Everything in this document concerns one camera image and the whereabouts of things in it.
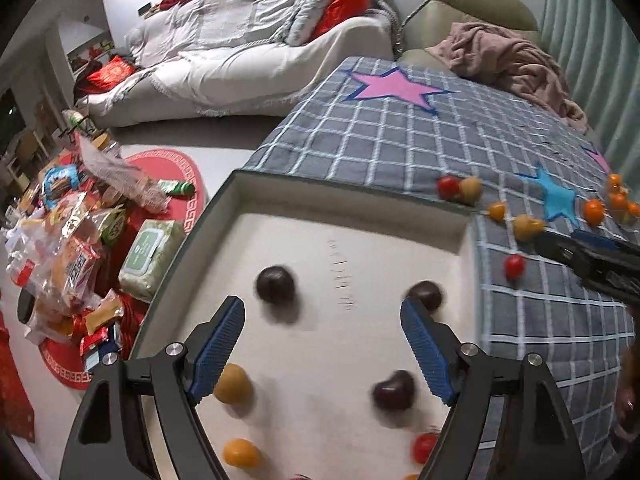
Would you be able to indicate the white shallow box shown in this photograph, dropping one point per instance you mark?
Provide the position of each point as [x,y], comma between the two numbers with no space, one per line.
[350,240]

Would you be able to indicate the yellow snack packet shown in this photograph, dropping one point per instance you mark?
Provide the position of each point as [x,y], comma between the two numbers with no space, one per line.
[102,312]

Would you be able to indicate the red cloth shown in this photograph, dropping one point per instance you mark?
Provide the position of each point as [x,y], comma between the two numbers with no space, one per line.
[15,395]

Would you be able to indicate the blue snack bag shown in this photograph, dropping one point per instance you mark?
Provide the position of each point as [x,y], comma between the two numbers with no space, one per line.
[57,185]

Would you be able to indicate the orange bread bag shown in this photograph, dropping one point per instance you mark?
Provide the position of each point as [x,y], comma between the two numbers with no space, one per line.
[75,270]

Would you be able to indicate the plain red pillow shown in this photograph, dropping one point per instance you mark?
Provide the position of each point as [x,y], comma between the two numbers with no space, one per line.
[345,5]

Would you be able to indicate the grey striped throw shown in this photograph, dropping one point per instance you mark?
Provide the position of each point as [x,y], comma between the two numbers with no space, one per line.
[310,5]

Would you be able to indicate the dark purple cherry tomato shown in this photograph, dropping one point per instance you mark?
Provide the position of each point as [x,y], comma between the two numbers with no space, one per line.
[275,284]
[427,292]
[395,391]

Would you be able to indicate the red patterned pillow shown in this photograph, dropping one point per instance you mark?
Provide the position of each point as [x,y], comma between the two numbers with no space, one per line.
[112,72]

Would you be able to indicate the light green curtain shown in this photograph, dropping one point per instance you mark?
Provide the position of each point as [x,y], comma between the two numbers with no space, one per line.
[590,35]

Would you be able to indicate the clear plastic bag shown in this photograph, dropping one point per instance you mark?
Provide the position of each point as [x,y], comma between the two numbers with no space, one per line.
[120,170]

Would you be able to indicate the sofa with white quilted cover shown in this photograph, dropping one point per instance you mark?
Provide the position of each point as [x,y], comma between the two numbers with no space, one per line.
[225,60]

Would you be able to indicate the green and white packet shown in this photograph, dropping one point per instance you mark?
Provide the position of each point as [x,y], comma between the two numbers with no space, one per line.
[112,225]

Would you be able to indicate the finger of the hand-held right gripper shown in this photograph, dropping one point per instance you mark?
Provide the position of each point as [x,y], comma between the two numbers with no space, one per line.
[562,255]
[597,241]

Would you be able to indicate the green armchair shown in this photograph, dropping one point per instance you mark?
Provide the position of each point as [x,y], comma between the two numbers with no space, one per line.
[475,2]

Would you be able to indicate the red cherry tomato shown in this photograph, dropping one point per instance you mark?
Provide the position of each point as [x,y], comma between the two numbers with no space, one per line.
[424,447]
[515,266]
[448,187]

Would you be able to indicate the orange cherry tomato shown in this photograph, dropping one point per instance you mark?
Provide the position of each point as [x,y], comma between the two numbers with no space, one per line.
[497,210]
[241,453]

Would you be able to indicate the black cylinder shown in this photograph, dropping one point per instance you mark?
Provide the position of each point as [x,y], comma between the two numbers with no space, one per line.
[25,310]

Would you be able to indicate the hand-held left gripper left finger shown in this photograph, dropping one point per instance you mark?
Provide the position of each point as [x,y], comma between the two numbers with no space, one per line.
[220,340]

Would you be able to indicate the pink fleece blanket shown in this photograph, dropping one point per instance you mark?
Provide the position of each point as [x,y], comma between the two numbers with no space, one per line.
[500,60]

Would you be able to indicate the orange mandarin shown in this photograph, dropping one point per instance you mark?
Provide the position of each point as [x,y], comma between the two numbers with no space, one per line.
[620,201]
[633,210]
[595,211]
[614,181]

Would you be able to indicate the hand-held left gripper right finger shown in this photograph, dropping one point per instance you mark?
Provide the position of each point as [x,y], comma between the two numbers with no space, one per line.
[425,350]

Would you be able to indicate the grey checked star tablecloth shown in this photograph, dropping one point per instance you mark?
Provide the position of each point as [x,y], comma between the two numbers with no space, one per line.
[400,150]

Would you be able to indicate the red and blue packet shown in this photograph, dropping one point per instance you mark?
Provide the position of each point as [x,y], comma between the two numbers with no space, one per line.
[100,352]

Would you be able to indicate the green wet wipes pack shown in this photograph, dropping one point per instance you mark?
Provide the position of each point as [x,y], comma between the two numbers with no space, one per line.
[152,255]

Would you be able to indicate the green bottle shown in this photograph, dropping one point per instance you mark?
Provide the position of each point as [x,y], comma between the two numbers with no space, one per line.
[176,187]

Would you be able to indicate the small dark red cushion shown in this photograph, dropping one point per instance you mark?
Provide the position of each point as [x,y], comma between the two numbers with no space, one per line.
[170,2]

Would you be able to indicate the yellow cherry tomato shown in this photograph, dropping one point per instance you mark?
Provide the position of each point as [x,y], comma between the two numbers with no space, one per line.
[234,384]
[471,190]
[528,226]

